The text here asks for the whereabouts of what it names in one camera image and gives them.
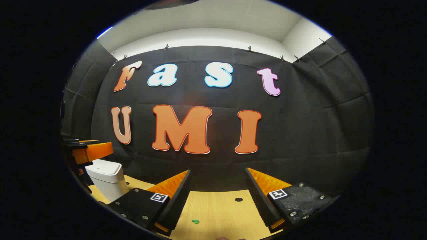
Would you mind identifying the white desktop garbage bin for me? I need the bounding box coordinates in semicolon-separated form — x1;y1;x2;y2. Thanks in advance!
85;159;130;204

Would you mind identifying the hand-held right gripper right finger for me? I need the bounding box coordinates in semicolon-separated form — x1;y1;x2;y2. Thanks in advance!
245;167;341;234

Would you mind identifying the black backdrop cloth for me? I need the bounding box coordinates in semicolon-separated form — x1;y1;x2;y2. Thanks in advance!
60;37;375;200

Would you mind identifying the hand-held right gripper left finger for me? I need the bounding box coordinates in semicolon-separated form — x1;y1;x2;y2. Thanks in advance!
107;169;192;237

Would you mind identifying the wooden desktop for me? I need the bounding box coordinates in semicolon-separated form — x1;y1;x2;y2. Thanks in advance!
88;175;284;240

